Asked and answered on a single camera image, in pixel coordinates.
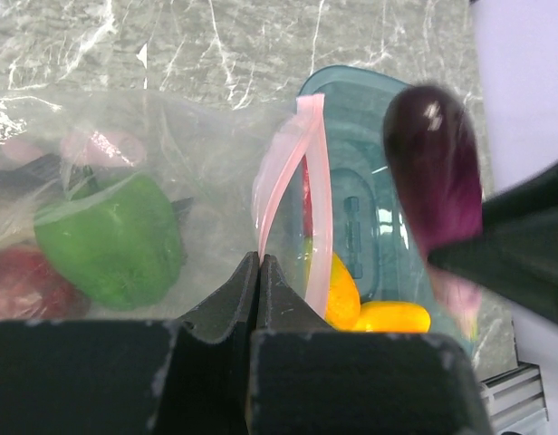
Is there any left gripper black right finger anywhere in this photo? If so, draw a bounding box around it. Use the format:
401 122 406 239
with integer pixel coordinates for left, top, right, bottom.
248 256 492 434

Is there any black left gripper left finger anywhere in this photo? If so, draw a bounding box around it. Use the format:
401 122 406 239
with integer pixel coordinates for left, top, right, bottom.
0 252 259 434

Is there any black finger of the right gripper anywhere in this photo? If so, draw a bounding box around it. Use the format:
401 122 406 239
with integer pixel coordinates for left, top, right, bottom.
428 162 558 325

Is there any orange green mango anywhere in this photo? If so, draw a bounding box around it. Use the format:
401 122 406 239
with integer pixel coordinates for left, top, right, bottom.
325 252 361 331

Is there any yellow orange mango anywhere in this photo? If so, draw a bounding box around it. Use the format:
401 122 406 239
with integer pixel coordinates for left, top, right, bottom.
352 301 431 334

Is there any purple eggplant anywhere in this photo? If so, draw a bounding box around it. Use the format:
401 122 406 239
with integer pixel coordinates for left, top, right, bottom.
381 81 485 339

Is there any green bell pepper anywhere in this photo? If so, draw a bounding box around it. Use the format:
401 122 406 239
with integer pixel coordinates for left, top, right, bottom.
34 173 186 311

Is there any red chili pepper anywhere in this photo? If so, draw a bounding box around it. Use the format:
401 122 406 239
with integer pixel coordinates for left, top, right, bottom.
301 158 313 237

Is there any clear zip top bag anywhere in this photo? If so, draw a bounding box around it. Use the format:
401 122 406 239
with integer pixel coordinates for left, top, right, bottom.
0 90 333 320

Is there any dark red apple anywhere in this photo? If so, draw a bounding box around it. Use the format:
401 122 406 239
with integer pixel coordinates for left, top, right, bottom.
0 244 91 320

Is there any translucent blue plastic container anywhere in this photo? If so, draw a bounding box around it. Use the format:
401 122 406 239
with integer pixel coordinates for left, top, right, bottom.
300 65 476 354

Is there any aluminium frame rail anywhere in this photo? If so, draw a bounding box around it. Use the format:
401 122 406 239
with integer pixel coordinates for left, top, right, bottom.
480 363 550 435

